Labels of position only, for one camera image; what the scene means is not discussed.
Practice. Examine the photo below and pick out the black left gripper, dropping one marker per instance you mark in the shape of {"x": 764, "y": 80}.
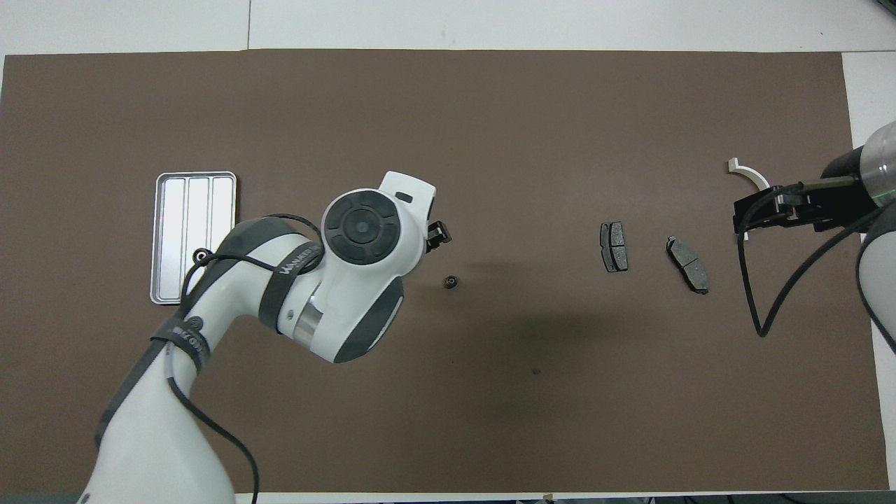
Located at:
{"x": 437, "y": 234}

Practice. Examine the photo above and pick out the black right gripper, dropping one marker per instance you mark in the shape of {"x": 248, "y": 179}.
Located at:
{"x": 843, "y": 199}

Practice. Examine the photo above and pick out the small black bearing gear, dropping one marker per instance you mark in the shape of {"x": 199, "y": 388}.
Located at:
{"x": 448, "y": 283}

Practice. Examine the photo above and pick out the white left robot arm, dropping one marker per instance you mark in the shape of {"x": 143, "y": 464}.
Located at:
{"x": 161, "y": 434}

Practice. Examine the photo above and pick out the silver metal tray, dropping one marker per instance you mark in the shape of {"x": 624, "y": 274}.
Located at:
{"x": 171, "y": 231}

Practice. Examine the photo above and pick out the long dark brake pad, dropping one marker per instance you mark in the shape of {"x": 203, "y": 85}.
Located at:
{"x": 689, "y": 266}

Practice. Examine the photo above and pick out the brown table mat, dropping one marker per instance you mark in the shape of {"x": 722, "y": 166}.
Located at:
{"x": 490, "y": 105}

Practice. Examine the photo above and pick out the short dark brake pad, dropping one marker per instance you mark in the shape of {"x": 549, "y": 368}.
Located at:
{"x": 614, "y": 248}

